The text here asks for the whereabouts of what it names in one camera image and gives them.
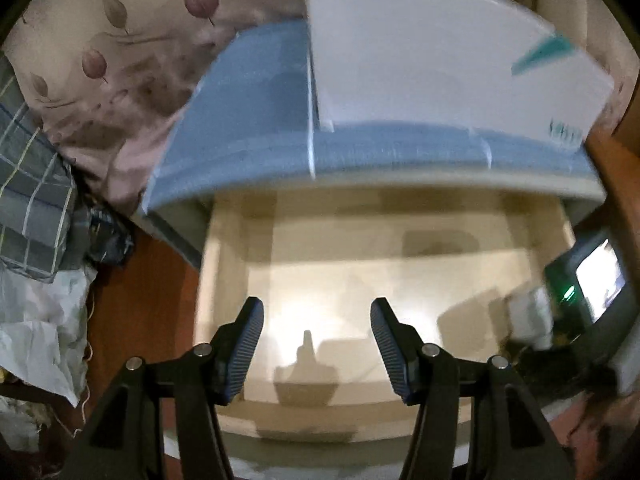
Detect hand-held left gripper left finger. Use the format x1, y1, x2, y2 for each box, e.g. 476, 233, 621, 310
62, 296, 265, 480

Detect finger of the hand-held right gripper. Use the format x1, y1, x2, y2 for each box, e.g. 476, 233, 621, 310
500, 337, 573, 367
549, 317, 582, 347

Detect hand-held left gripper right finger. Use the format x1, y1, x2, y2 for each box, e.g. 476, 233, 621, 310
370, 297, 576, 480

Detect white fleece cloth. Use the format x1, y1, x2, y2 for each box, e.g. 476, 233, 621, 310
507, 285, 553, 351

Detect wooden drawer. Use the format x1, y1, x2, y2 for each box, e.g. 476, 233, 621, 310
160, 185, 576, 476

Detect dark printed cloth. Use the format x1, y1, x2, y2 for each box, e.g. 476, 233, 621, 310
82, 200, 136, 268

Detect blue mattress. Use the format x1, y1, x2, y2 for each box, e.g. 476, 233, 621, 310
132, 20, 608, 271

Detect leaf print curtain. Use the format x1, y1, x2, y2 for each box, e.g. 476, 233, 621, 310
600, 50, 640, 136

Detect grey plaid blanket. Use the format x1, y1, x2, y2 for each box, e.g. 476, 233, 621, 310
0, 55, 81, 283

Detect white cardboard box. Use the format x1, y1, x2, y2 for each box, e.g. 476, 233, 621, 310
302, 0, 616, 153

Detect pink leaf print bedsheet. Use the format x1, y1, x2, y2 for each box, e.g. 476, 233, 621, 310
0, 0, 311, 216

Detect orange wooden frame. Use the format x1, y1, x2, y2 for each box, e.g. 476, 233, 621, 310
582, 125, 640, 241

